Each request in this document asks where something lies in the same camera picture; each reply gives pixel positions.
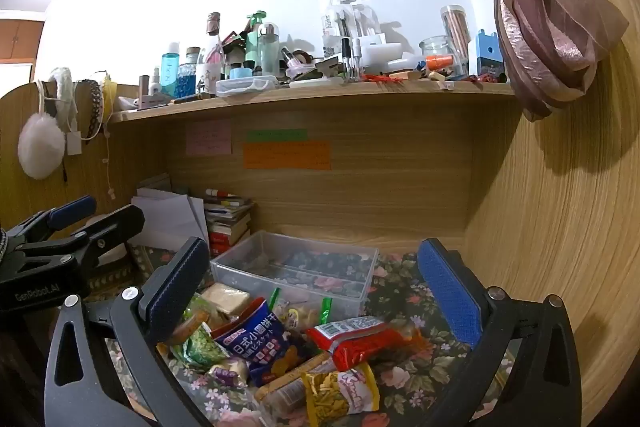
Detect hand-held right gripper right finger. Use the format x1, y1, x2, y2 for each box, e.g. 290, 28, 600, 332
417, 238, 586, 427

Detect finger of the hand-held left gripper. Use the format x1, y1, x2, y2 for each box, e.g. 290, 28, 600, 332
70, 204, 146, 265
0, 196, 98, 253

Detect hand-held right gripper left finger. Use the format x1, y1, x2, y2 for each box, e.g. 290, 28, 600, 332
44, 237, 212, 427

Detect beige cracker packet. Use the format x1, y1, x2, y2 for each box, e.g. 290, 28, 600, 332
200, 282, 251, 318

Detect blue snack packet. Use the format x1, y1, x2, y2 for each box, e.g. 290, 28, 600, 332
212, 299, 301, 388

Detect purple label snack packet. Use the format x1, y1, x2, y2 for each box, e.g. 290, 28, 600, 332
207, 357, 250, 390

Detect clear plastic container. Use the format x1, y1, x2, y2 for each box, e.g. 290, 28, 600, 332
210, 231, 380, 320

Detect red snack packet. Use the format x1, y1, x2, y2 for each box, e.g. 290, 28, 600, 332
306, 316, 431, 373

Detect clear green-edged snack packet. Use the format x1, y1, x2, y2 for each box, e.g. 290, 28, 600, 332
270, 288, 333, 333

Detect amber snack packet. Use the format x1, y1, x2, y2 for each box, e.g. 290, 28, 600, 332
254, 352, 341, 415

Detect orange snack packet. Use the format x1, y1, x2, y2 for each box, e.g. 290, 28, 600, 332
165, 309, 211, 348

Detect white papers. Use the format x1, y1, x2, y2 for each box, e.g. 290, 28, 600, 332
131, 187, 208, 253

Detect green snack packet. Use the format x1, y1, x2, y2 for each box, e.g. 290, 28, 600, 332
170, 294, 228, 370

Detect white fluffy pom-pom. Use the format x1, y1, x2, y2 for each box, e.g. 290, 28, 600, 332
17, 113, 66, 180

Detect stack of books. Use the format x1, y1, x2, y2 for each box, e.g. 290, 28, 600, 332
202, 194, 256, 258

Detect floral tablecloth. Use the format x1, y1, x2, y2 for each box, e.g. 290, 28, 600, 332
85, 242, 516, 427

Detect beaded headband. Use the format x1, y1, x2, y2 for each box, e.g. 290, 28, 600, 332
75, 79, 104, 140

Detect wooden desk hutch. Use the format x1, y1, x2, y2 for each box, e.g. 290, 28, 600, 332
0, 0, 640, 358

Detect yellow hair accessory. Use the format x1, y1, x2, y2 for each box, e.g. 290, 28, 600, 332
97, 74, 119, 118

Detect white fluffy headband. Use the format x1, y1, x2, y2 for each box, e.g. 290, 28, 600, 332
47, 67, 77, 120

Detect pink sticky note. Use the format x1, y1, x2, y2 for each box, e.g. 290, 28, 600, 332
186, 119, 233, 156

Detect yellow snack packet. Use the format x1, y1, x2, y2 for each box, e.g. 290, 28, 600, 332
301, 363, 381, 427

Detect blue liquid bottle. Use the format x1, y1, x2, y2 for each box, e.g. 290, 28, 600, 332
161, 42, 181, 98

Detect blue bead jar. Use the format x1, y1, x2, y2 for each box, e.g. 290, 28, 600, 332
176, 47, 198, 98

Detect orange sticky note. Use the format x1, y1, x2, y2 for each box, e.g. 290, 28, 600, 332
243, 141, 332, 170

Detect white bottle pink print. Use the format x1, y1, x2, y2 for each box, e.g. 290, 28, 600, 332
195, 49, 223, 95

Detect brown cabinet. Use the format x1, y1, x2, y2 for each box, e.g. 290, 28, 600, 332
0, 10, 45, 64

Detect green sticky note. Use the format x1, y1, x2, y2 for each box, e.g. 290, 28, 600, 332
246, 129, 309, 142

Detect white flat case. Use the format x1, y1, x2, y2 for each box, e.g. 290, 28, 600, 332
216, 76, 279, 97

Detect cork topped bottle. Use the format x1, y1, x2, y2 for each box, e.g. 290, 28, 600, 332
206, 12, 224, 52

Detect green pump bottle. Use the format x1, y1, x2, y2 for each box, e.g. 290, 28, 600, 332
245, 10, 268, 68

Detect clear bottle silver cap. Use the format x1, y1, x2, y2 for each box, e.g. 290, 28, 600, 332
259, 23, 280, 78

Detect blue block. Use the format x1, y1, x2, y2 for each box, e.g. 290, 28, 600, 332
476, 28, 504, 78

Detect white box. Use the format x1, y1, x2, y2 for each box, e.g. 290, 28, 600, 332
360, 42, 423, 70

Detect glass jar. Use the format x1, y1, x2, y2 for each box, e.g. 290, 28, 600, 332
419, 36, 457, 72

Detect clear tube of sticks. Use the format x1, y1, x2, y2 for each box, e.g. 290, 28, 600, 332
440, 5, 471, 76

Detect pink curtain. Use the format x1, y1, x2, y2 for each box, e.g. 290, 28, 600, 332
400, 0, 631, 122

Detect clear acrylic organizer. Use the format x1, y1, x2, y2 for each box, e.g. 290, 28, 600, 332
322, 0, 387, 58

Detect white bead cord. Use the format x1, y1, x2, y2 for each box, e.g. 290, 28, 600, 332
102, 122, 117, 202

